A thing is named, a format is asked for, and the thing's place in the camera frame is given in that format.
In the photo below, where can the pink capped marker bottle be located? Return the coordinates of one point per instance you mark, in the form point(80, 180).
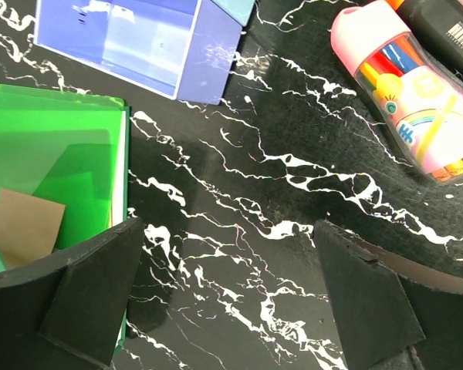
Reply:
point(422, 107)

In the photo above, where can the green folder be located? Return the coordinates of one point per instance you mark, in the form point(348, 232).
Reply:
point(68, 148)

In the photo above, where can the light blue plastic bin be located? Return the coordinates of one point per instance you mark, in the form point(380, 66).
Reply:
point(239, 10)

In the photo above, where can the orange capped black highlighter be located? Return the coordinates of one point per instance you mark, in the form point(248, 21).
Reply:
point(438, 26)

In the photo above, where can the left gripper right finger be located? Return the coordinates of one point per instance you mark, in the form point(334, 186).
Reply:
point(390, 312)

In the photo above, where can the black marble mat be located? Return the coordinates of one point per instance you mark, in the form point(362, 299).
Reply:
point(229, 194)

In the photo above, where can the brown paper card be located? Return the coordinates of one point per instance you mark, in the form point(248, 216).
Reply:
point(29, 227)

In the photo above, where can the purple plastic bin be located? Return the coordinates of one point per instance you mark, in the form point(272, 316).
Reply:
point(182, 50)

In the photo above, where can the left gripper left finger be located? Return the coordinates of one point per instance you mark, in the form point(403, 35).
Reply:
point(65, 311)

